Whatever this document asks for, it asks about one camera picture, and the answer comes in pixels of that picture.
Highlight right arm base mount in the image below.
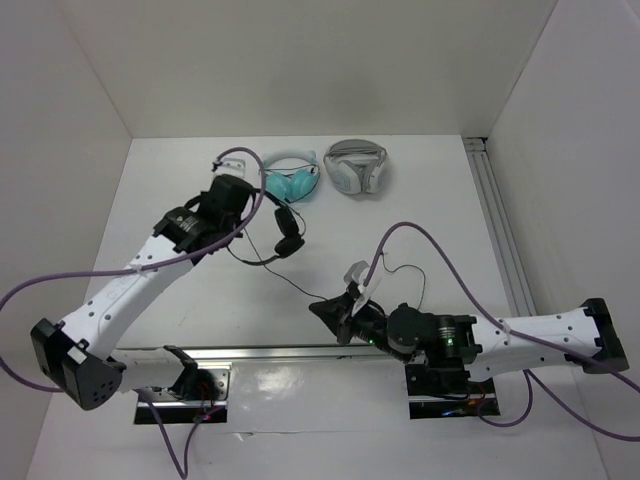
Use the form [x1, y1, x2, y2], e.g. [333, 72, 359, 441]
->
[405, 363, 500, 420]

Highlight aluminium front rail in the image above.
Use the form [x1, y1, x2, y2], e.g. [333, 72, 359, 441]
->
[119, 340, 416, 364]

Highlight white grey gaming headset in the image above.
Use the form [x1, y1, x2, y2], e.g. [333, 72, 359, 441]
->
[323, 139, 389, 195]

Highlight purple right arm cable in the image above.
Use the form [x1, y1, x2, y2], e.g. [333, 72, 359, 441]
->
[364, 222, 640, 444]

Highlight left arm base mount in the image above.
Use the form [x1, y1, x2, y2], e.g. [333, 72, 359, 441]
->
[134, 361, 232, 425]

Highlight teal cat-ear headphones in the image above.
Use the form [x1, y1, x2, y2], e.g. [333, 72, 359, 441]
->
[263, 149, 320, 203]

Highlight aluminium side rail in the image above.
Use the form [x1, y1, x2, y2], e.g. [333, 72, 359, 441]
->
[462, 137, 537, 316]

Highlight thin black headphone cable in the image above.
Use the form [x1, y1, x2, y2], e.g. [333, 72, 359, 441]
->
[239, 199, 427, 316]

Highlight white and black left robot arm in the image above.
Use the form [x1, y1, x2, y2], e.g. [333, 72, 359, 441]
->
[30, 174, 262, 411]

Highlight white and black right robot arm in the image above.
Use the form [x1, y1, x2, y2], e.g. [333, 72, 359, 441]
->
[309, 293, 629, 392]

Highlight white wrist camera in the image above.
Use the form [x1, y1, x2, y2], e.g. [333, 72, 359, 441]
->
[343, 260, 381, 316]
[212, 157, 247, 179]

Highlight black on-ear headphones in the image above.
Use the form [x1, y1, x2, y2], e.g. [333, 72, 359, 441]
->
[227, 191, 306, 267]

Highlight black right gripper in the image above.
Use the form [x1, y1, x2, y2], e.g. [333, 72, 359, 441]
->
[308, 291, 411, 363]

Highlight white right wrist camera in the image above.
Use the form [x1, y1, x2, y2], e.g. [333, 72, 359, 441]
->
[343, 260, 381, 316]

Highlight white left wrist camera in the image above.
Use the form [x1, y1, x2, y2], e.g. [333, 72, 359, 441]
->
[212, 157, 247, 179]

